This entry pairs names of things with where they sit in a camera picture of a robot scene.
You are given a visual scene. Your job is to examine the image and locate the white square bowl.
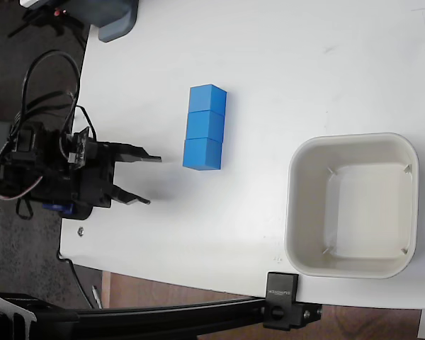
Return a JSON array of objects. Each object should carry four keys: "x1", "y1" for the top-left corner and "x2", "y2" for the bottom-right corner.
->
[{"x1": 284, "y1": 132, "x2": 420, "y2": 281}]

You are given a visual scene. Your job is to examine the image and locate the thin black floor cable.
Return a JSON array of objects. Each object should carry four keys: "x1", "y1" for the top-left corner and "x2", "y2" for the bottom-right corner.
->
[{"x1": 58, "y1": 252, "x2": 94, "y2": 310}]

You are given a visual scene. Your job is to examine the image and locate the blue-gray monitor stand base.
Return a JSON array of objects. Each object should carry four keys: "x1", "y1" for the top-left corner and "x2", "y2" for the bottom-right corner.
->
[{"x1": 86, "y1": 0, "x2": 140, "y2": 44}]

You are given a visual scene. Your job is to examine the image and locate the white device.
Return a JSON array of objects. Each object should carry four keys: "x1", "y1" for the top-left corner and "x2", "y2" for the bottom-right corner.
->
[{"x1": 19, "y1": 0, "x2": 57, "y2": 10}]

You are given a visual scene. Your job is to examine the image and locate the small wrist camera board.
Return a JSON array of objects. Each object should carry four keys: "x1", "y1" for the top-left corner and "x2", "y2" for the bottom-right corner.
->
[{"x1": 67, "y1": 126, "x2": 94, "y2": 168}]

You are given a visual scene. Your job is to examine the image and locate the blue base clamp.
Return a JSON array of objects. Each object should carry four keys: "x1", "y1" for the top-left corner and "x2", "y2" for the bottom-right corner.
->
[{"x1": 42, "y1": 202, "x2": 74, "y2": 217}]

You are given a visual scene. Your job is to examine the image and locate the thick black camera cable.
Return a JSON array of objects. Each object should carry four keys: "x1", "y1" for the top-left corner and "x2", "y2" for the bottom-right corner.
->
[{"x1": 22, "y1": 50, "x2": 81, "y2": 123}]

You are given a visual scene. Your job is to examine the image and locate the silver pen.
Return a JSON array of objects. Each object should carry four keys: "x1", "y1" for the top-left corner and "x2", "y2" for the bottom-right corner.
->
[{"x1": 91, "y1": 284, "x2": 104, "y2": 310}]

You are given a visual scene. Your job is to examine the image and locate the black six-joint robot arm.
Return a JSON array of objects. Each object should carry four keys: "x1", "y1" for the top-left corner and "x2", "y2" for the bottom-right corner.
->
[{"x1": 0, "y1": 120, "x2": 75, "y2": 213}]

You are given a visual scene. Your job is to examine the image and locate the black table clamp block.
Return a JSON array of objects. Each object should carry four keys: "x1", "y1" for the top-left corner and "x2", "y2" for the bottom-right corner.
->
[{"x1": 262, "y1": 271, "x2": 323, "y2": 332}]

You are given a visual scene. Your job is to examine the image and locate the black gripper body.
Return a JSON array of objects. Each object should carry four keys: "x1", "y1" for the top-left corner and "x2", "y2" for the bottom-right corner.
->
[{"x1": 70, "y1": 139, "x2": 116, "y2": 210}]

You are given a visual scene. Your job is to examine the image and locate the blue cube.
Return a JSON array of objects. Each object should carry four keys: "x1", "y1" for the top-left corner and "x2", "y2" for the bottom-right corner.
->
[
  {"x1": 186, "y1": 110, "x2": 225, "y2": 143},
  {"x1": 182, "y1": 137, "x2": 223, "y2": 171},
  {"x1": 188, "y1": 84, "x2": 228, "y2": 116}
]

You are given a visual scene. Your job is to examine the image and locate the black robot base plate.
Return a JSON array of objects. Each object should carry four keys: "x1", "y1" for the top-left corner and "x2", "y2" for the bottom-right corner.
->
[{"x1": 31, "y1": 198, "x2": 94, "y2": 220}]

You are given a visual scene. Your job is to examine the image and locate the white red servo wires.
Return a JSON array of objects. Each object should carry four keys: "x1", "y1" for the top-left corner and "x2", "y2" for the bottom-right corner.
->
[{"x1": 0, "y1": 172, "x2": 44, "y2": 203}]

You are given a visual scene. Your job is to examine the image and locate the small black tripod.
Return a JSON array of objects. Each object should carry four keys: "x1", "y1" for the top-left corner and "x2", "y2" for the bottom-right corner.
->
[{"x1": 7, "y1": 6, "x2": 86, "y2": 49}]

